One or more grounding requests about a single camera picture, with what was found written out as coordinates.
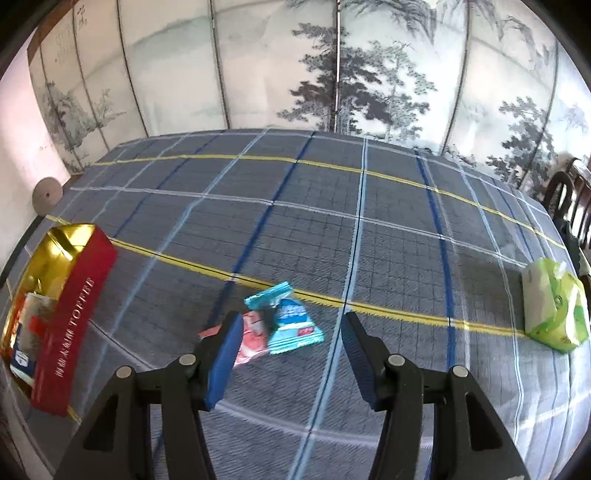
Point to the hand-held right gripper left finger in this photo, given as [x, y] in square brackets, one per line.
[226, 364]

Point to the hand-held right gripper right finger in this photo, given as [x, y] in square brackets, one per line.
[362, 364]

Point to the pink patterned snack packet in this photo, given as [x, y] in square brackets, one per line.
[251, 337]

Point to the teal candy packet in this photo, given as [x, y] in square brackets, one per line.
[291, 327]

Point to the red tin box gold inside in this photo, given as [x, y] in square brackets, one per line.
[69, 323]

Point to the navy silver cracker packet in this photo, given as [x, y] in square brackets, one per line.
[21, 359]

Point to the blue plaid tablecloth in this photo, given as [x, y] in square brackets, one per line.
[369, 230]

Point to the green tissue pack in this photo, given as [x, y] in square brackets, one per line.
[554, 304]

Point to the grey round stone disc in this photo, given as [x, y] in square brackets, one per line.
[46, 194]

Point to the dark wooden chair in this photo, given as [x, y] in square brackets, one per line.
[561, 184]

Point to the painted folding screen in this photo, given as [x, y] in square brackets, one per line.
[277, 69]

